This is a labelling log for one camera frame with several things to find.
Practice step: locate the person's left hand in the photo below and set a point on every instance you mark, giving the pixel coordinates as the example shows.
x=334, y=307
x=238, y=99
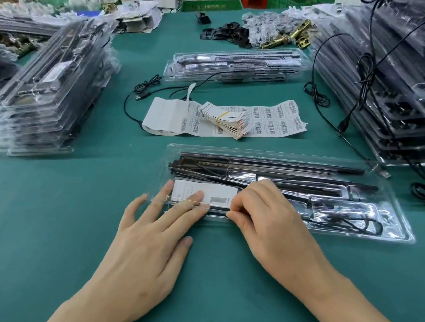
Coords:
x=143, y=251

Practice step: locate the person's right hand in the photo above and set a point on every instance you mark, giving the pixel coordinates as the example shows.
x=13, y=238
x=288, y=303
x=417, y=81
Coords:
x=280, y=236

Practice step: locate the person's right thumb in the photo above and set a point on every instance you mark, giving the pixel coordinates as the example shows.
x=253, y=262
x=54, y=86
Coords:
x=238, y=218

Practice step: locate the person's left little finger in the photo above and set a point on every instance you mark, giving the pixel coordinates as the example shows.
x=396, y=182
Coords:
x=134, y=209

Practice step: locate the person's left middle finger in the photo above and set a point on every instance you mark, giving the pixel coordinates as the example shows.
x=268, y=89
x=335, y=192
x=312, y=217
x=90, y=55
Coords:
x=181, y=207

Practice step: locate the person's left thumb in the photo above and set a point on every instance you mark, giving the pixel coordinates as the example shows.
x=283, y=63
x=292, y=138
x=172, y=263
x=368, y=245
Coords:
x=181, y=253

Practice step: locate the clear blister pack with rods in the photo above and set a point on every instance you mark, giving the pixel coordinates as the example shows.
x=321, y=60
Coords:
x=327, y=204

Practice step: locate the person's left forearm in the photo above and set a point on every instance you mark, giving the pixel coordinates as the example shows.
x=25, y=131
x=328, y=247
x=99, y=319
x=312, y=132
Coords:
x=96, y=318

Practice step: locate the white instruction card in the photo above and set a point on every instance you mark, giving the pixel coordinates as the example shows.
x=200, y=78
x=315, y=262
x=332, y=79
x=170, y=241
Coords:
x=217, y=198

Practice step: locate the banded bundle of paper tags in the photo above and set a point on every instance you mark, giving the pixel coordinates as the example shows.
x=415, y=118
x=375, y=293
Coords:
x=223, y=121

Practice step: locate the barcode label sheet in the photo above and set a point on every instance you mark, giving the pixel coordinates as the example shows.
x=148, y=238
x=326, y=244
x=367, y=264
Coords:
x=271, y=121

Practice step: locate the short stack of blister packs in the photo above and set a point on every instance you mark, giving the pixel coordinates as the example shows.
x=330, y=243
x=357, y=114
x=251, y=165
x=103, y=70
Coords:
x=47, y=88

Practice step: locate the sealed clear blister pack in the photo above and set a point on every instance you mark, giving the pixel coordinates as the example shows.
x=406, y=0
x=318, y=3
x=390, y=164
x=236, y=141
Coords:
x=239, y=65

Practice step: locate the pile of black plastic parts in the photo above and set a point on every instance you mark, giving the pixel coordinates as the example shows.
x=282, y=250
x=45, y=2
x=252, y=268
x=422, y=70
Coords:
x=228, y=33

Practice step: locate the black clip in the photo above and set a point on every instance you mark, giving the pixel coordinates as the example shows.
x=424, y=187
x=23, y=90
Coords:
x=203, y=18

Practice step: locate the pile of printed backing cards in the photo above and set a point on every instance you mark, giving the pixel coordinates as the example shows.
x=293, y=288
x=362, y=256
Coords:
x=139, y=18

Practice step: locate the pile of bagged brass latches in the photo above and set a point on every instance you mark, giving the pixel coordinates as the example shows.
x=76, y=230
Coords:
x=282, y=30

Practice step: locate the flat stack of long packs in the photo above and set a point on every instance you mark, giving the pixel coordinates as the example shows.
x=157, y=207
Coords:
x=20, y=23

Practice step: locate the heap of clear plastic bags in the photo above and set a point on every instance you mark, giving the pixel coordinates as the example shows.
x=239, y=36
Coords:
x=58, y=3

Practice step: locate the tall stack of blister packs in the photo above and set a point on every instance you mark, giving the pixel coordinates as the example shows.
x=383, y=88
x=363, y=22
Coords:
x=409, y=67

